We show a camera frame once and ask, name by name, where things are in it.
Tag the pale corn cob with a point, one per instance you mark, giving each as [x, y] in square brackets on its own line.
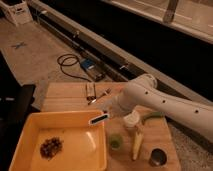
[137, 144]

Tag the dark brown crumbled clump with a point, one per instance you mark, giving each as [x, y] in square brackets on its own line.
[50, 147]

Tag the dark metal cup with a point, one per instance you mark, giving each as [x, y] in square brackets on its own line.
[157, 158]

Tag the blue and grey device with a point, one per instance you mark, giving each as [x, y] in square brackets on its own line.
[92, 70]

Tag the white cardboard box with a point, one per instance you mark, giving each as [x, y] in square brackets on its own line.
[18, 14]

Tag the white dish brush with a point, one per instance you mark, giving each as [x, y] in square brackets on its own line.
[98, 119]

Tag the black chair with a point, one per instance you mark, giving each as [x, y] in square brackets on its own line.
[15, 104]

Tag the green pepper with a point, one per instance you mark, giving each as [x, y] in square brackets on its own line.
[151, 115]

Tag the white paper cup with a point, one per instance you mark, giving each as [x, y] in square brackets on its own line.
[131, 120]

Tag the long metal rail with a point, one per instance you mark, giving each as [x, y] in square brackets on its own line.
[171, 39]

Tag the yellow plastic tub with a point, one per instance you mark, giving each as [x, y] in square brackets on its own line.
[84, 145]

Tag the small clear packet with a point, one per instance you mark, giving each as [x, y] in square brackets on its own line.
[90, 91]

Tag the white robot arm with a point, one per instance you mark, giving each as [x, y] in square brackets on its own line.
[143, 91]

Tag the silver fork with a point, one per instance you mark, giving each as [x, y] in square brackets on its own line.
[106, 92]

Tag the blue grey folded cloth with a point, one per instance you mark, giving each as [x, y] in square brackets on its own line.
[108, 106]

